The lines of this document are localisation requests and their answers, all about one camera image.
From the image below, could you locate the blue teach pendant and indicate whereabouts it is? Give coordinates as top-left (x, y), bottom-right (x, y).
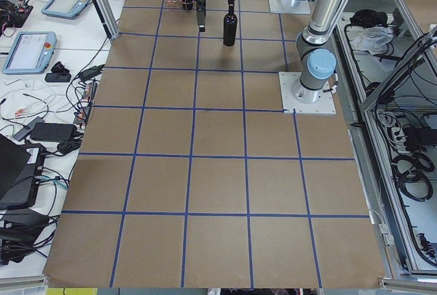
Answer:
top-left (41, 0), bottom-right (91, 19)
top-left (2, 31), bottom-right (57, 75)

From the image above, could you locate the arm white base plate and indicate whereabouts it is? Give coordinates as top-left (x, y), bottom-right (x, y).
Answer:
top-left (268, 0), bottom-right (311, 15)
top-left (279, 72), bottom-right (336, 115)

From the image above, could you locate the dark glass wine bottle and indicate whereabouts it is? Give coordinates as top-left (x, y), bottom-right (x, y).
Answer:
top-left (223, 5), bottom-right (238, 46)

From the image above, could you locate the white crumpled cloth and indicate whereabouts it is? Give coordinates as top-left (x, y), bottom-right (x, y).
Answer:
top-left (351, 26), bottom-right (394, 55)

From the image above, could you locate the aluminium corner post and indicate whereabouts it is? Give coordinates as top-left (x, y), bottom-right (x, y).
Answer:
top-left (93, 0), bottom-right (119, 41)

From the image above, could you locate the black laptop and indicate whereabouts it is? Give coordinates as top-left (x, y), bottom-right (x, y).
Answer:
top-left (1, 135), bottom-right (46, 210)

